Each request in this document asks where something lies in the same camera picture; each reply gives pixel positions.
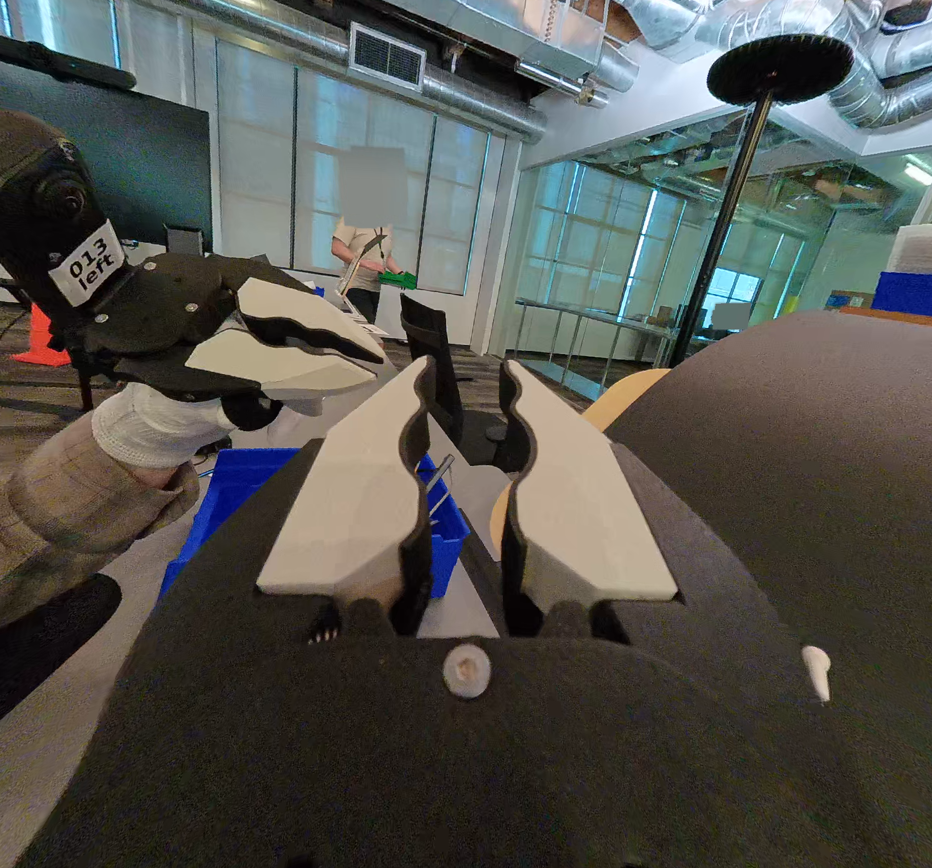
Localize white zip tie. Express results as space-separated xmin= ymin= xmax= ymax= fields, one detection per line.
xmin=801 ymin=644 xmax=832 ymax=705

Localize large blue crate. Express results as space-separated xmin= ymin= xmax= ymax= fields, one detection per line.
xmin=872 ymin=271 xmax=932 ymax=316

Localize person's left hand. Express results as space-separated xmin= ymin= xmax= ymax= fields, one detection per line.
xmin=92 ymin=380 xmax=235 ymax=470

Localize orange traffic cone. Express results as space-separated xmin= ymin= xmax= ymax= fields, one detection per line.
xmin=11 ymin=302 xmax=71 ymax=367

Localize black oval pad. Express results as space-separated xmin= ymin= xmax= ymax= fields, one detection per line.
xmin=0 ymin=575 xmax=122 ymax=720

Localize wooden shelf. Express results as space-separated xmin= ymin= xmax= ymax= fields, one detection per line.
xmin=837 ymin=305 xmax=932 ymax=325

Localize large black monitor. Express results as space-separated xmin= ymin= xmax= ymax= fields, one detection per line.
xmin=0 ymin=59 xmax=214 ymax=254

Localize black office chair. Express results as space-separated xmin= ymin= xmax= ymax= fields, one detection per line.
xmin=399 ymin=292 xmax=511 ymax=467

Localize silver round air duct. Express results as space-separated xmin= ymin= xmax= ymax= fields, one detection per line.
xmin=0 ymin=0 xmax=549 ymax=147
xmin=466 ymin=0 xmax=932 ymax=130

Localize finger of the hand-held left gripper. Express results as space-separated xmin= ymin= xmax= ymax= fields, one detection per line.
xmin=234 ymin=276 xmax=386 ymax=367
xmin=184 ymin=328 xmax=379 ymax=400

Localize clear plastic strip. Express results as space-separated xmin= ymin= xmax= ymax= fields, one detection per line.
xmin=416 ymin=453 xmax=457 ymax=520

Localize black pole with round disc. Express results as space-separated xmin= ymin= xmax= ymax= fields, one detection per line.
xmin=666 ymin=33 xmax=855 ymax=368

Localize black webcam bar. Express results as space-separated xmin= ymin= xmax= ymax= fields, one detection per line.
xmin=0 ymin=34 xmax=137 ymax=90

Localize white air vent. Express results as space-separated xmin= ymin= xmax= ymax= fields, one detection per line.
xmin=348 ymin=21 xmax=428 ymax=92

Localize blue plastic bin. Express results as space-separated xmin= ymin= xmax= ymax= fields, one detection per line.
xmin=159 ymin=448 xmax=470 ymax=601

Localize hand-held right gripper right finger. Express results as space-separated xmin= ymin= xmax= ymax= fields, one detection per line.
xmin=499 ymin=359 xmax=680 ymax=635

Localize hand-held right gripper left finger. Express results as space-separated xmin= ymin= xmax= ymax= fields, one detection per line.
xmin=255 ymin=355 xmax=438 ymax=636

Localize white translucent box stack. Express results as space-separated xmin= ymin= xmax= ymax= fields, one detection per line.
xmin=892 ymin=224 xmax=932 ymax=274

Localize person's left forearm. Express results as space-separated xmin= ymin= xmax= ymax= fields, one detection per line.
xmin=0 ymin=413 xmax=201 ymax=625

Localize black board with tan edge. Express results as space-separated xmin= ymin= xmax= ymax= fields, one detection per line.
xmin=489 ymin=310 xmax=932 ymax=868

